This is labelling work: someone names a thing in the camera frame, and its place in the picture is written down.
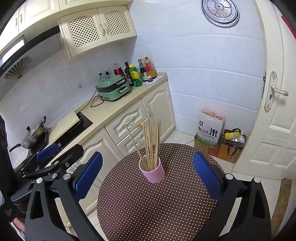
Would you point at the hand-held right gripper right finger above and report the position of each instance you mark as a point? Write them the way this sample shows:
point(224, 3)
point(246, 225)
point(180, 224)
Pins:
point(207, 175)

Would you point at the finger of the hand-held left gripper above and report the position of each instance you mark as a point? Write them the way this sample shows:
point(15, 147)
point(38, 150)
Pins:
point(71, 154)
point(48, 150)

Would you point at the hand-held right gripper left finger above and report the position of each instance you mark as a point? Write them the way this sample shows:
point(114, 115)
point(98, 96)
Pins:
point(89, 176)

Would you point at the pink cylindrical cup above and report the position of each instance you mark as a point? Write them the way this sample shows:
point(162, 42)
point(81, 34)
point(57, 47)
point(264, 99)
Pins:
point(156, 175)

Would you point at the bundle of wooden chopsticks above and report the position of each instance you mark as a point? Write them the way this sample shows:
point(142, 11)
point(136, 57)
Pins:
point(150, 143)

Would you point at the metal wok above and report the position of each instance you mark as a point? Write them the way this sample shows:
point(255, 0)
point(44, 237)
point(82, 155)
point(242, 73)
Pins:
point(32, 136)

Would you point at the black gas stove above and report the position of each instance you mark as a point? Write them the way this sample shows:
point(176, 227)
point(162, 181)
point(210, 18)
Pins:
point(69, 132)

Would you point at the orange cardboard box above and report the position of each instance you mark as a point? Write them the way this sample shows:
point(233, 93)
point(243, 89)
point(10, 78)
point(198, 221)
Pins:
point(208, 150)

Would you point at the brown paper bag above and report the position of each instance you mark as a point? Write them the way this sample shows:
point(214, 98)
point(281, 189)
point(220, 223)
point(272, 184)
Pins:
point(231, 150)

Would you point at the white rice bag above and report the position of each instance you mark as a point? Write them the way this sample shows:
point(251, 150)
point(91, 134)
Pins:
point(209, 132)

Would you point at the brown polka dot tablecloth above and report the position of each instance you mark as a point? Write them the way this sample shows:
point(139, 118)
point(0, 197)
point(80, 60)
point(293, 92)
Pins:
point(157, 208)

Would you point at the beige kitchen countertop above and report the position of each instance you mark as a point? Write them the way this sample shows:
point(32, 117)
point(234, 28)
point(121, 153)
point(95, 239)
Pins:
point(115, 109)

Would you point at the white panel door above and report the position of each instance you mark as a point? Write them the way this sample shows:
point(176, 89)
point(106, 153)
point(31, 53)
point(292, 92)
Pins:
point(266, 139)

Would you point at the green electric cooker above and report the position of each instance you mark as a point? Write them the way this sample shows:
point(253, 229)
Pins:
point(113, 89)

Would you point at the brown doormat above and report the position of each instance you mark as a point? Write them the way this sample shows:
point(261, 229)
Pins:
point(281, 204)

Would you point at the cream base cabinet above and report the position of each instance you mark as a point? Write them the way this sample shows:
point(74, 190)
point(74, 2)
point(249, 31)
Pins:
point(157, 109)

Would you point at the dark glass oil bottle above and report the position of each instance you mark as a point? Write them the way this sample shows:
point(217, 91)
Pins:
point(128, 74)

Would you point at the yellow green bottle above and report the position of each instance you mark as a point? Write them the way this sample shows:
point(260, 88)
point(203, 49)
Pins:
point(136, 77)

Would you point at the black range hood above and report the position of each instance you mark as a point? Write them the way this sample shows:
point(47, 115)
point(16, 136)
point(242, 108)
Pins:
point(27, 46)

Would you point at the white paper sheet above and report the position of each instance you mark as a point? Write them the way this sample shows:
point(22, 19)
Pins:
point(156, 80)

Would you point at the small dark jar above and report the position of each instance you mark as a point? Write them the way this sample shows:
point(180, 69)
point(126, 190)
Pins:
point(149, 79)

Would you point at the dark soy sauce bottle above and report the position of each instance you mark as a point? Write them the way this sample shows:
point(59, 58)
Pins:
point(141, 69)

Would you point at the cream lattice door cabinet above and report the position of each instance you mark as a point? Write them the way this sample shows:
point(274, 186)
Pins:
point(92, 30)

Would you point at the round metal steamer tray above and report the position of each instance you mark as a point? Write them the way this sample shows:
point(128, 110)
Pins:
point(219, 11)

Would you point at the red door poster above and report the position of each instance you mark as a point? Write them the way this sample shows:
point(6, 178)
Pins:
point(289, 24)

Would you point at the cream wall cabinet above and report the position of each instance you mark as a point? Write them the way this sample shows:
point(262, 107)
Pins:
point(39, 11)

